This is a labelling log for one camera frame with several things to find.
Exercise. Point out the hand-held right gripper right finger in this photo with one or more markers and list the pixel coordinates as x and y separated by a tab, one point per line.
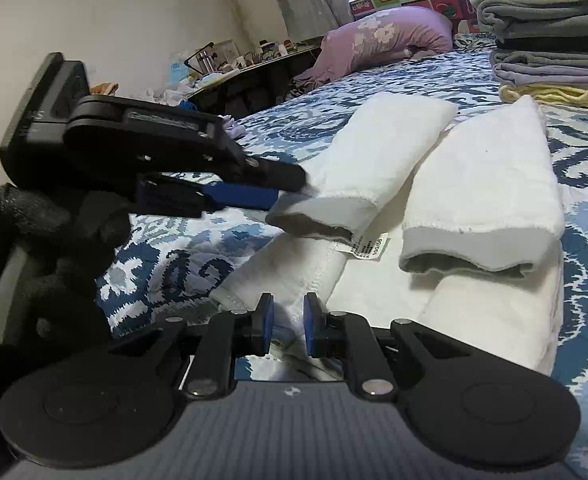
311	327

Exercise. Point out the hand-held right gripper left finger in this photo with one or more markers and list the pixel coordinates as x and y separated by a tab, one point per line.
266	325

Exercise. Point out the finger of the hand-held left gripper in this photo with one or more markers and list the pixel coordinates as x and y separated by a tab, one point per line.
279	176
239	197

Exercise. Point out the white quilted garment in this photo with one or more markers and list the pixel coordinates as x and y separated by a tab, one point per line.
499	170

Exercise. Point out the small purple white clothes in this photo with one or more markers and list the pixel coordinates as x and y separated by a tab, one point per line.
232	126

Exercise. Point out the stack of grey folded clothes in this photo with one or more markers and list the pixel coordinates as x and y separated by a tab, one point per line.
549	20

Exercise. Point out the person's left hand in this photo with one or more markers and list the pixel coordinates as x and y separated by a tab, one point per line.
58	240

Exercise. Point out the orange cloth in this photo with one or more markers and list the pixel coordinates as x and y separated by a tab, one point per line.
104	88

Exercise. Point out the blue patterned bedsheet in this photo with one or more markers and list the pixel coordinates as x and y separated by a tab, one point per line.
284	105

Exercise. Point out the cluttered dark desk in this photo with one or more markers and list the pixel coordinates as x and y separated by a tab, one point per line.
254	85

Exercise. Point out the blue packet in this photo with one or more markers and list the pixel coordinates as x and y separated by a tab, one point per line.
177	70

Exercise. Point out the steel thermos bottle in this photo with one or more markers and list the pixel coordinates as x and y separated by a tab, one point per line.
204	61

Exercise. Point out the purple floral pillow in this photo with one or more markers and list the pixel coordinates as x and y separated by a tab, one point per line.
389	35

